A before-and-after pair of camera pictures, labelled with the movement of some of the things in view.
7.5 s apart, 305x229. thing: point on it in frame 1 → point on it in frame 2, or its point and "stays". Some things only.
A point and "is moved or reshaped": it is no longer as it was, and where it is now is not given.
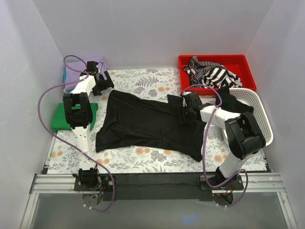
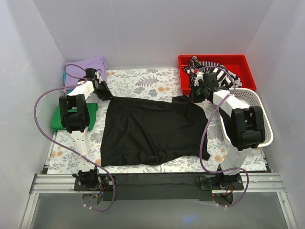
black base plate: x=163 y=186 stays
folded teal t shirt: x=64 y=77 stays
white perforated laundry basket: x=251 y=98 stays
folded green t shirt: x=60 y=122 stays
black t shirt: x=129 y=120 is moved or reshaped
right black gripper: x=183 y=114 → x=196 y=94
